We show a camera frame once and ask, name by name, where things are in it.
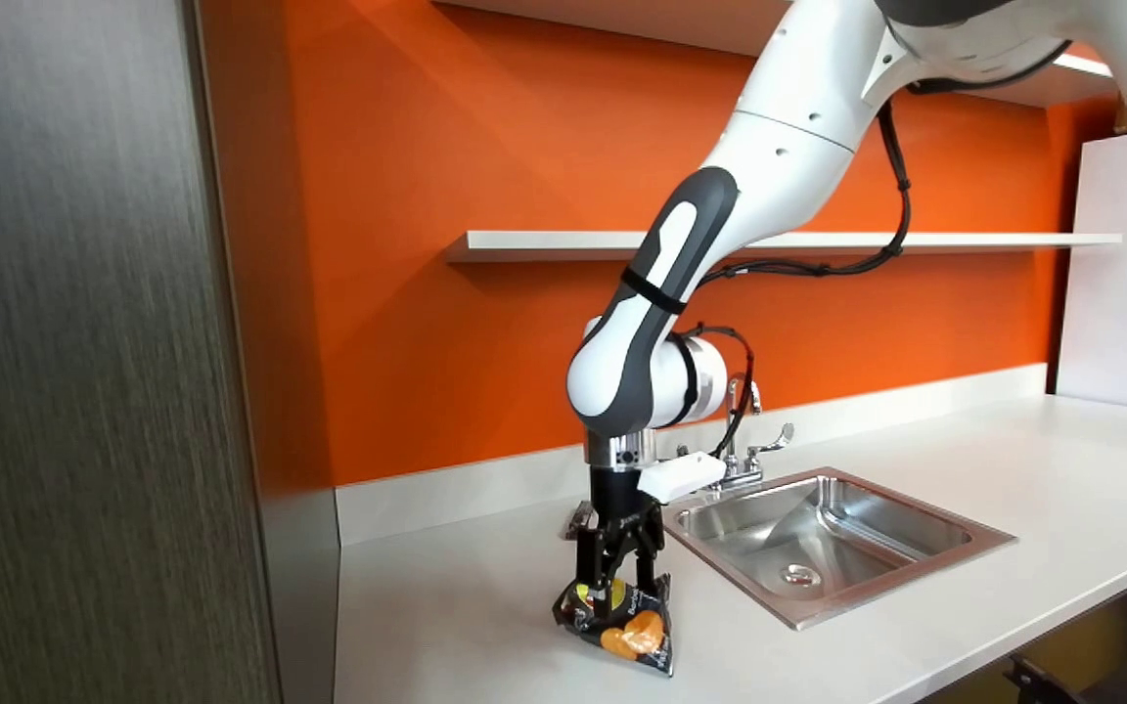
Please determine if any dark wood cabinet panel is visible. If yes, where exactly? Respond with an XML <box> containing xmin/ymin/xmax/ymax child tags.
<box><xmin>0</xmin><ymin>0</ymin><xmax>283</xmax><ymax>704</ymax></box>

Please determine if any white board panel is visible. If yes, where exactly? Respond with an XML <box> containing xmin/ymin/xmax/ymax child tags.
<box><xmin>1058</xmin><ymin>135</ymin><xmax>1127</xmax><ymax>407</ymax></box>

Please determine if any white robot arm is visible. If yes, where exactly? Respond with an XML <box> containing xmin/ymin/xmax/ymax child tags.
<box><xmin>557</xmin><ymin>0</ymin><xmax>1127</xmax><ymax>626</ymax></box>

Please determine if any black Lays chips bag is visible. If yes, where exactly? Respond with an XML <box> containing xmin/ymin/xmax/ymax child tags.
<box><xmin>553</xmin><ymin>580</ymin><xmax>673</xmax><ymax>671</ymax></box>

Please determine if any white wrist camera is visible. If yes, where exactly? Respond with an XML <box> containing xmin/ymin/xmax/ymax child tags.
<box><xmin>637</xmin><ymin>452</ymin><xmax>724</xmax><ymax>499</ymax></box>

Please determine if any white lower wall shelf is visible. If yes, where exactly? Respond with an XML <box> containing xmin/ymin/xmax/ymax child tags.
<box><xmin>449</xmin><ymin>232</ymin><xmax>1121</xmax><ymax>261</ymax></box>

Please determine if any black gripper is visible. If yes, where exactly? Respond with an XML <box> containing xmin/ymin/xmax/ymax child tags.
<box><xmin>572</xmin><ymin>469</ymin><xmax>664</xmax><ymax>614</ymax></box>

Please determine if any stainless steel sink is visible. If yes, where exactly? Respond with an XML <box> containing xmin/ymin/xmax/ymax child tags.
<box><xmin>664</xmin><ymin>469</ymin><xmax>1011</xmax><ymax>628</ymax></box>

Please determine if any chrome faucet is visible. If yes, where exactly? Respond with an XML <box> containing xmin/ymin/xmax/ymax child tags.
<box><xmin>714</xmin><ymin>379</ymin><xmax>796</xmax><ymax>487</ymax></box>

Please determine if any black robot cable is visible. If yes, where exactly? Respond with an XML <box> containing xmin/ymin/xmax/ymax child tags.
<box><xmin>679</xmin><ymin>98</ymin><xmax>920</xmax><ymax>463</ymax></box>

